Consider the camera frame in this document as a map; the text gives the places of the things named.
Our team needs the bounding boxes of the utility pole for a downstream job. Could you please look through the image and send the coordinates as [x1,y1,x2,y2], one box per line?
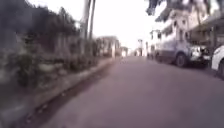
[79,0,97,56]

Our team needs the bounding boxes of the white multi-storey building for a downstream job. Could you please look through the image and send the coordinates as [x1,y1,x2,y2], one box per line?
[134,8,224,59]

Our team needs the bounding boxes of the grey concrete kerb strip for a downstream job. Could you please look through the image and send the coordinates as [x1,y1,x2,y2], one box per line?
[0,57,116,128]

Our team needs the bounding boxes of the pinkish building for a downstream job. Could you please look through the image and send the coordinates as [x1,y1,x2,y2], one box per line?
[95,35,122,60]

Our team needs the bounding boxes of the overhanging dark trees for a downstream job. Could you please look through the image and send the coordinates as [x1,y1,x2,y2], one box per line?
[145,0,224,24]

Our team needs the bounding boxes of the dark grey car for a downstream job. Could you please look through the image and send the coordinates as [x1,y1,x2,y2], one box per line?
[155,35,212,68]

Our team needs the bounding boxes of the grey asphalt road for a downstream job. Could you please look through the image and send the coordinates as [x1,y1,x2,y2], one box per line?
[36,55,224,128]

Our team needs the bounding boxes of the large white car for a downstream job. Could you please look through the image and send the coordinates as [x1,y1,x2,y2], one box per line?
[210,45,224,78]

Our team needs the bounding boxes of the overgrown stone wall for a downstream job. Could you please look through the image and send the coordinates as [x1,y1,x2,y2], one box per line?
[0,0,101,98]

